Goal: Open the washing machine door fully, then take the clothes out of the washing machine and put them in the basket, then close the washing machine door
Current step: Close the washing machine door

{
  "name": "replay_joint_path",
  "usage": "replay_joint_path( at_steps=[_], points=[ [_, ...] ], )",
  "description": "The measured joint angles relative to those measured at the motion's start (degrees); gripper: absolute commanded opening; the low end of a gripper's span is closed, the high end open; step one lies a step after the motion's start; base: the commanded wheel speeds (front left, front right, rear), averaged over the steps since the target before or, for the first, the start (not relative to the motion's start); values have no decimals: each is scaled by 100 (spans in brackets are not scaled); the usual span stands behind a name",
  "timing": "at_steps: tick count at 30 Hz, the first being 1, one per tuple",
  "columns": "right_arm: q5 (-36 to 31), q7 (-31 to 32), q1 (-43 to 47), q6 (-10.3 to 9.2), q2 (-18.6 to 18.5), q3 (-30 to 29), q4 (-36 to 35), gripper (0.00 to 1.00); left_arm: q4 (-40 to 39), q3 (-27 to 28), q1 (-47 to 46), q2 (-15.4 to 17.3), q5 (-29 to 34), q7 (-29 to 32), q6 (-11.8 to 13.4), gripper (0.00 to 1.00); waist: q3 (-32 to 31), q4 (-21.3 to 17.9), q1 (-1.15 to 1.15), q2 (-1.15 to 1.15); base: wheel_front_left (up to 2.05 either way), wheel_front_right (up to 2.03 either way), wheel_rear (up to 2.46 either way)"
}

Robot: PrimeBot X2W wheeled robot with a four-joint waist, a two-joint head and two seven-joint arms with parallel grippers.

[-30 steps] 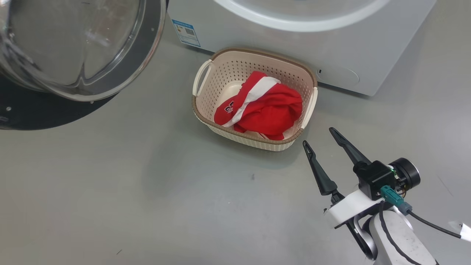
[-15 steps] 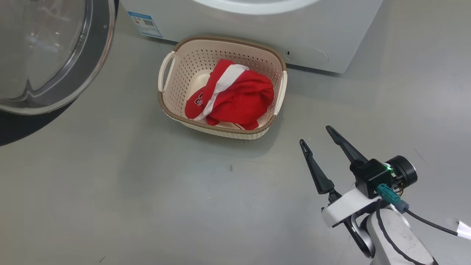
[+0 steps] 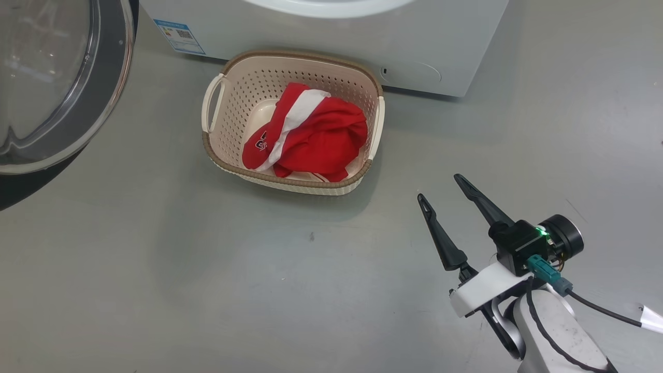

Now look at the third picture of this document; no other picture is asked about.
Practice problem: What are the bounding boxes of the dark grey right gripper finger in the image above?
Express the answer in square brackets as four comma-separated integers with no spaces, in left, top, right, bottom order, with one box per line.
[417,193,469,271]
[454,174,515,234]

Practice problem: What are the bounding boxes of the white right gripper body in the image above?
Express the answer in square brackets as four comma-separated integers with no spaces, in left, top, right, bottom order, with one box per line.
[449,261,534,318]

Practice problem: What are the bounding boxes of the red shorts with white stripe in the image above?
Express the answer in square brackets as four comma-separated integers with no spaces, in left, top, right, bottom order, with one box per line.
[242,82,369,183]

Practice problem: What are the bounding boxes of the black glass washing machine door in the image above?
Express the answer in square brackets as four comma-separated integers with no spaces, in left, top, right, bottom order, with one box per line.
[0,0,139,212]

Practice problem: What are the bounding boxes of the white front-load washing machine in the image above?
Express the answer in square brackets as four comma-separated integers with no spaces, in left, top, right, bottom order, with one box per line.
[139,0,511,98]

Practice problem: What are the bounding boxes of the cream perforated laundry basket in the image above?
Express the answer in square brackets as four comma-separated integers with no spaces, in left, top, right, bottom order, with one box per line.
[201,50,386,196]

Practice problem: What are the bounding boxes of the blue energy label sticker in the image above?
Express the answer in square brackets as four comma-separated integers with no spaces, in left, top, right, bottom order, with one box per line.
[153,19,206,56]

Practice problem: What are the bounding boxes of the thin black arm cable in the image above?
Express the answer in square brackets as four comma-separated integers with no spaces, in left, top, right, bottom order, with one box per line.
[526,290,609,373]

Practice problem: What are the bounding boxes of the black cable with teal connector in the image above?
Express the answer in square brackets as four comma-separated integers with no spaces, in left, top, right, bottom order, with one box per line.
[527,255,663,335]

